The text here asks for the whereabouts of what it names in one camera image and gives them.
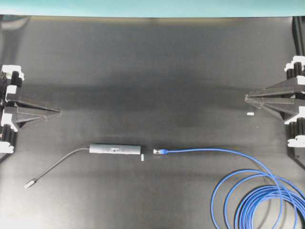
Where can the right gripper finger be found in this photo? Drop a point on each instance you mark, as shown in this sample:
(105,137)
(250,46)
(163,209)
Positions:
(282,108)
(283,88)

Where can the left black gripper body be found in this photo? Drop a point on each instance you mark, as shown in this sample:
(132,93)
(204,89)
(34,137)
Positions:
(13,78)

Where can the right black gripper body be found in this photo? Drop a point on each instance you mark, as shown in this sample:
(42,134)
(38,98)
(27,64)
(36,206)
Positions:
(296,123)

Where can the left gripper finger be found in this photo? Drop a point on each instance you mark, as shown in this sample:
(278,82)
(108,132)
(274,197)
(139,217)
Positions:
(25,120)
(34,107)

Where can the grey USB hub with cable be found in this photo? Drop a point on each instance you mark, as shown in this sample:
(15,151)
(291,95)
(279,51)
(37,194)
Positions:
(110,149)

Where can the black table mat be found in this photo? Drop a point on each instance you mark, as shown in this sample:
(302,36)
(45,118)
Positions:
(154,83)

